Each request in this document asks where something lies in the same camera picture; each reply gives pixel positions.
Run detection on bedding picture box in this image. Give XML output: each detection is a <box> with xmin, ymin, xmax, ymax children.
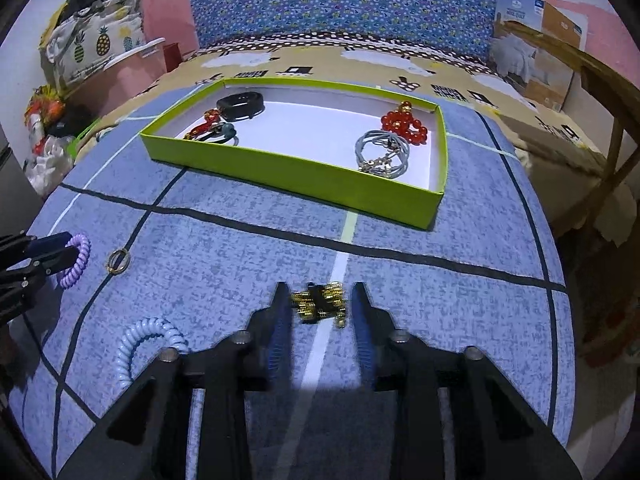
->
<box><xmin>488</xmin><ymin>34</ymin><xmax>577</xmax><ymax>112</ymax></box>

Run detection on purple coil hair tie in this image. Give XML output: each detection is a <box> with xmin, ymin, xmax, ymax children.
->
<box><xmin>56</xmin><ymin>233</ymin><xmax>92</xmax><ymax>290</ymax></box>

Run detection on pineapple print bag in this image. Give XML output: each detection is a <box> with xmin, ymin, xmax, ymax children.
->
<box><xmin>40</xmin><ymin>0</ymin><xmax>149</xmax><ymax>94</ymax></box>

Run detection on white plastic bag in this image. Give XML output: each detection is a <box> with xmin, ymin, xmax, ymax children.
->
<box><xmin>24</xmin><ymin>135</ymin><xmax>77</xmax><ymax>197</ymax></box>

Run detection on grey hair ties with charms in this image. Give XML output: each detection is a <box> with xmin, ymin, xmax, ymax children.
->
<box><xmin>354</xmin><ymin>129</ymin><xmax>412</xmax><ymax>177</ymax></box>

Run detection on blue floral headboard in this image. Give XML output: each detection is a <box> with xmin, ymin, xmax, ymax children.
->
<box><xmin>184</xmin><ymin>0</ymin><xmax>539</xmax><ymax>59</ymax></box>

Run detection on red and black hair tie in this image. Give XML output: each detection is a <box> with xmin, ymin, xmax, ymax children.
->
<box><xmin>182</xmin><ymin>108</ymin><xmax>240</xmax><ymax>147</ymax></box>

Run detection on gold bead bracelet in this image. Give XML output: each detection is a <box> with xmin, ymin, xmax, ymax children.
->
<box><xmin>291</xmin><ymin>282</ymin><xmax>349</xmax><ymax>330</ymax></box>

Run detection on yellow patterned bedsheet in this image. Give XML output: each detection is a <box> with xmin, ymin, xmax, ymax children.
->
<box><xmin>75</xmin><ymin>30</ymin><xmax>601</xmax><ymax>173</ymax></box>

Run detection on blue and white carton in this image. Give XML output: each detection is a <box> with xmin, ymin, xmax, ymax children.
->
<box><xmin>494</xmin><ymin>0</ymin><xmax>544</xmax><ymax>32</ymax></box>

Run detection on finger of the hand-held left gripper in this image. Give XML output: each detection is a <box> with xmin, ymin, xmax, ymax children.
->
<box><xmin>0</xmin><ymin>248</ymin><xmax>77</xmax><ymax>312</ymax></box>
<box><xmin>0</xmin><ymin>231</ymin><xmax>74</xmax><ymax>258</ymax></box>

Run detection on red bead bracelet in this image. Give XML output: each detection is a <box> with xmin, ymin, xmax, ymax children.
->
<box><xmin>381</xmin><ymin>101</ymin><xmax>430</xmax><ymax>146</ymax></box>

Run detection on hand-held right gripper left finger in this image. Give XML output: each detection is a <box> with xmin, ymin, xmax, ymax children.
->
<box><xmin>55</xmin><ymin>281</ymin><xmax>293</xmax><ymax>480</ymax></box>

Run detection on pink storage box white lid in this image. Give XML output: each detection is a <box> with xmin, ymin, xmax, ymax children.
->
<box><xmin>67</xmin><ymin>37</ymin><xmax>168</xmax><ymax>112</ymax></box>

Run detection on light blue coil hair tie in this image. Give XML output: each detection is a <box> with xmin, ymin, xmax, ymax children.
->
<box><xmin>116</xmin><ymin>317</ymin><xmax>190</xmax><ymax>387</ymax></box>

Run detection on black smart band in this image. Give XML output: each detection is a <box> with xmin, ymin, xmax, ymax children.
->
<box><xmin>216</xmin><ymin>91</ymin><xmax>266</xmax><ymax>122</ymax></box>

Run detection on small gold ring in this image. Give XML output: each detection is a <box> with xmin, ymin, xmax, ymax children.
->
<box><xmin>107</xmin><ymin>248</ymin><xmax>131</xmax><ymax>276</ymax></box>

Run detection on colourful plastic bags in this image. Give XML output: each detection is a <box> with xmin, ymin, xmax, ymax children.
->
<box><xmin>24</xmin><ymin>85</ymin><xmax>68</xmax><ymax>138</ymax></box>

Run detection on green shallow cardboard box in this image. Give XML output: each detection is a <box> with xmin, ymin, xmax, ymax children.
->
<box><xmin>139</xmin><ymin>78</ymin><xmax>447</xmax><ymax>231</ymax></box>

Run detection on green bag handle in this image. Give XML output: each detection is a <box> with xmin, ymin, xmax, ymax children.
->
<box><xmin>70</xmin><ymin>116</ymin><xmax>102</xmax><ymax>155</ymax></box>

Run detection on blue-grey lined blanket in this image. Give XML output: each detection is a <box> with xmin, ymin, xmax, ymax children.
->
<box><xmin>10</xmin><ymin>80</ymin><xmax>576</xmax><ymax>480</ymax></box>

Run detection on wooden table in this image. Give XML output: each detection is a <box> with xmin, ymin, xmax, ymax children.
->
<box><xmin>505</xmin><ymin>22</ymin><xmax>640</xmax><ymax>248</ymax></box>

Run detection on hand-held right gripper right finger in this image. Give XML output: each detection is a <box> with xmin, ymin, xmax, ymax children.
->
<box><xmin>350</xmin><ymin>281</ymin><xmax>583</xmax><ymax>480</ymax></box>

